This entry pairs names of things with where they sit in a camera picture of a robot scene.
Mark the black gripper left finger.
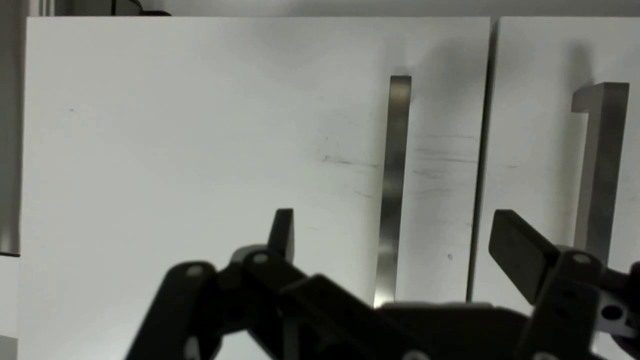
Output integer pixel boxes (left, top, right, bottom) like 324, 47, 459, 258
124, 209, 397, 360

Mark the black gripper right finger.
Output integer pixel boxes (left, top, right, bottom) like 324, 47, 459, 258
489, 209, 640, 360

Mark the narrow white cupboard door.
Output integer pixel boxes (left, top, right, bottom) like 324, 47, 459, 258
18, 16, 501, 360

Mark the steel cupboard bar handle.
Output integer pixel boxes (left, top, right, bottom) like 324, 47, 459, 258
373, 74, 415, 310
570, 81, 633, 267

